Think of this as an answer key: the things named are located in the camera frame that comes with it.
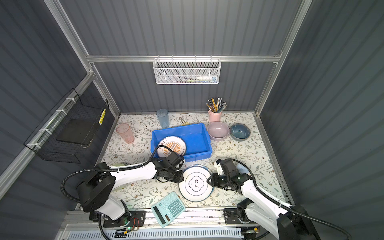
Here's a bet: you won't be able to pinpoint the blue grey bowl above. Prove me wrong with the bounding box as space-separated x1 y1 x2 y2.
230 123 251 142

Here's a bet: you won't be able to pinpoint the brass clip on table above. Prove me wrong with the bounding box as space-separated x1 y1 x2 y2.
179 117 190 126

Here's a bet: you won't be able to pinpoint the black slab in basket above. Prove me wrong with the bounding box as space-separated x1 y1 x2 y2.
57 119 96 146

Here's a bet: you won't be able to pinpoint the pink pencil cup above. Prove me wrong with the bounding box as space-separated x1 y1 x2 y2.
208 110 222 123

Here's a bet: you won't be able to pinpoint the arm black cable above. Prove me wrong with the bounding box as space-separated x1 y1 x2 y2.
230 158 352 240
59 145 175 205

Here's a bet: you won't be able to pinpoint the pink translucent tumbler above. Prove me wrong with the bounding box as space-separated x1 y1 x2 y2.
116 123 135 144

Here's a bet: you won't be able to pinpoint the pencils bundle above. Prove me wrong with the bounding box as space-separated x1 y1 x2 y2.
206 98 228 113

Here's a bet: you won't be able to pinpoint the pink bowl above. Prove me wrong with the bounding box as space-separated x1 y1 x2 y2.
207 122 230 142

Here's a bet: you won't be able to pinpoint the green bowl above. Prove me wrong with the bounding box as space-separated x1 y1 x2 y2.
110 164 126 191

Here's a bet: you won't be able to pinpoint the blue plastic bin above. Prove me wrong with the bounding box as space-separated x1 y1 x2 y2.
151 123 213 162

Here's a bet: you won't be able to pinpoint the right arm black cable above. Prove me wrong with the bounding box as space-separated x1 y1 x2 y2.
230 158 352 240

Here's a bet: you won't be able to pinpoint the orange sunburst plate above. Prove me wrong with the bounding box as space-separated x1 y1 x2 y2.
157 136 187 158

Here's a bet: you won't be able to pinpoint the yellow tag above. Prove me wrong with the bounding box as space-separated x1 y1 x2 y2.
98 109 106 125

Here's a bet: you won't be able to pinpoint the blue translucent tumbler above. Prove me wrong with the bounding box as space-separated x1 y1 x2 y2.
156 109 170 129

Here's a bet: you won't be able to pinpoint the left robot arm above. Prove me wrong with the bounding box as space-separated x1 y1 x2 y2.
77 152 184 221

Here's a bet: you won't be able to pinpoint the white wire mesh basket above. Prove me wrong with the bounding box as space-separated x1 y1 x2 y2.
153 57 222 85

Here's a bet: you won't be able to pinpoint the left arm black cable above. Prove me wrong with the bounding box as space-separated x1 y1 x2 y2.
59 145 175 205

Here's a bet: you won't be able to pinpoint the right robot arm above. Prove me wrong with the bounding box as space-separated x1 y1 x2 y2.
207 159 320 240

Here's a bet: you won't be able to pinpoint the teal calculator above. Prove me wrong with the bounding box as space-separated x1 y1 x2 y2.
151 192 186 228

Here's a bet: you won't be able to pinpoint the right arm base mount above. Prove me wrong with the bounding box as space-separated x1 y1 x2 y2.
223 199 259 226

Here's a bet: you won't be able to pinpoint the pens in white basket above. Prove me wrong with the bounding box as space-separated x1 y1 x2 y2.
173 76 219 84

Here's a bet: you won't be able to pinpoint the white plate dark rings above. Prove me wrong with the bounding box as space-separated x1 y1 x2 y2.
178 164 215 203

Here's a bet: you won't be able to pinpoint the black wire basket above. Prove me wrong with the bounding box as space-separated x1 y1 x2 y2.
24 90 109 164

